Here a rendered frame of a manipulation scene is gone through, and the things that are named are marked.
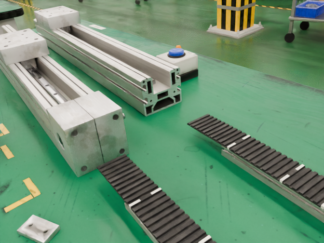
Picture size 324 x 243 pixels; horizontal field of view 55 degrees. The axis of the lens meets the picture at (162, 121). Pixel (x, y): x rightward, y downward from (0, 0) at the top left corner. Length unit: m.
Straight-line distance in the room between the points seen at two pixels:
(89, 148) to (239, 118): 0.31
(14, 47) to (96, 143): 0.42
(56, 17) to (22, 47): 0.30
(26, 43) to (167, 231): 0.62
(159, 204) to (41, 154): 0.29
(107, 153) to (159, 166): 0.09
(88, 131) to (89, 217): 0.13
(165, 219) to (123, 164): 0.13
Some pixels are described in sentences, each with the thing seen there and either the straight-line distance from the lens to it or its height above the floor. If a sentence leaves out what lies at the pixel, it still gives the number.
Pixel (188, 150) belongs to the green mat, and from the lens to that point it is 0.56.
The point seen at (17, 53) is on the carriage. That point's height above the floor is 0.89.
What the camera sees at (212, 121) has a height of 0.81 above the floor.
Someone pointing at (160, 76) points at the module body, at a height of 0.84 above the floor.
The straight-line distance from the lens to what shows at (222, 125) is 0.57.
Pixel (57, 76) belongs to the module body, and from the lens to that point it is 0.73.
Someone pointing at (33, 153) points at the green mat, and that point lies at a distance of 0.63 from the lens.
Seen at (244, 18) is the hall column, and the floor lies 0.17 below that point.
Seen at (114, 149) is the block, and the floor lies 0.80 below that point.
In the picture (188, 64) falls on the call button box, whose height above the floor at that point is 0.82.
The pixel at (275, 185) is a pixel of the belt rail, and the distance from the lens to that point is 0.49.
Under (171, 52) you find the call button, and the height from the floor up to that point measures 0.85.
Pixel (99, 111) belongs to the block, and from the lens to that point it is 0.51.
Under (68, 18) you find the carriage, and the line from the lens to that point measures 1.15.
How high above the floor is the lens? 1.12
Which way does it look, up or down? 32 degrees down
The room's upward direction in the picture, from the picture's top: 5 degrees counter-clockwise
